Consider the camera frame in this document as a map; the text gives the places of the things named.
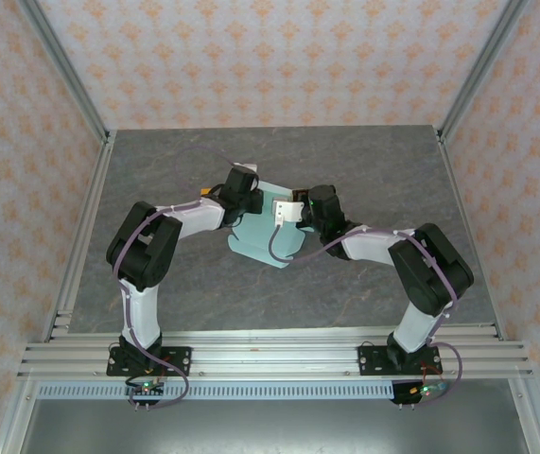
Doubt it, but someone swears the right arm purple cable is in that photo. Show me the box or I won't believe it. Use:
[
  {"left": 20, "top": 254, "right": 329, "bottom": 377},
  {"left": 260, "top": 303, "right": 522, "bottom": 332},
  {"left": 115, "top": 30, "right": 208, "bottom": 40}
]
[{"left": 267, "top": 224, "right": 464, "bottom": 408}]

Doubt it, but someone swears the aluminium frame post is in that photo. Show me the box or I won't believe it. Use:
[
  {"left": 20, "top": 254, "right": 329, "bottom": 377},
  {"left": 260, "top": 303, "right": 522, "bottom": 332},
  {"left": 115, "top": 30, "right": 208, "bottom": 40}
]
[
  {"left": 16, "top": 0, "right": 113, "bottom": 146},
  {"left": 437, "top": 0, "right": 533, "bottom": 143}
]

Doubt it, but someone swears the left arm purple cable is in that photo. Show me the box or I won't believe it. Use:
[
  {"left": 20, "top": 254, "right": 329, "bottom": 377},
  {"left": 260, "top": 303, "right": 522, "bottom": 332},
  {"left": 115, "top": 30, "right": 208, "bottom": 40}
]
[{"left": 112, "top": 145, "right": 238, "bottom": 410}]

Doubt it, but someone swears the light teal paper box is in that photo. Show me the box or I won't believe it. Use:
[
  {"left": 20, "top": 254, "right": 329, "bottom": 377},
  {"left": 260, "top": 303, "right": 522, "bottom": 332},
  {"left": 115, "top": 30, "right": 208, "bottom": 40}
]
[{"left": 226, "top": 179, "right": 306, "bottom": 271}]

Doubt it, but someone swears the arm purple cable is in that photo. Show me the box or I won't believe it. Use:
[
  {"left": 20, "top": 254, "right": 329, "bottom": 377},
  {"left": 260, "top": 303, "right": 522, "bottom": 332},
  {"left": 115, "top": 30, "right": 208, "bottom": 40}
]
[
  {"left": 267, "top": 224, "right": 464, "bottom": 408},
  {"left": 112, "top": 145, "right": 238, "bottom": 410}
]

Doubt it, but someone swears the long aluminium base rail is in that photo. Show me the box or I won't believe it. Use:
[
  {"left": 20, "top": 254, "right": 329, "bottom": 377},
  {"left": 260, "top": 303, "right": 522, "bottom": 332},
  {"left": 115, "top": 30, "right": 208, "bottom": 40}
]
[{"left": 16, "top": 330, "right": 533, "bottom": 382}]

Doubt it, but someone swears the grey slotted cable duct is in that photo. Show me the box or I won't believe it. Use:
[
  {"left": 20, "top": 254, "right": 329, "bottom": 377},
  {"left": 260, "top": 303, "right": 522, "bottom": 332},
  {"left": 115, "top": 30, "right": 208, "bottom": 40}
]
[{"left": 35, "top": 381, "right": 445, "bottom": 402}]

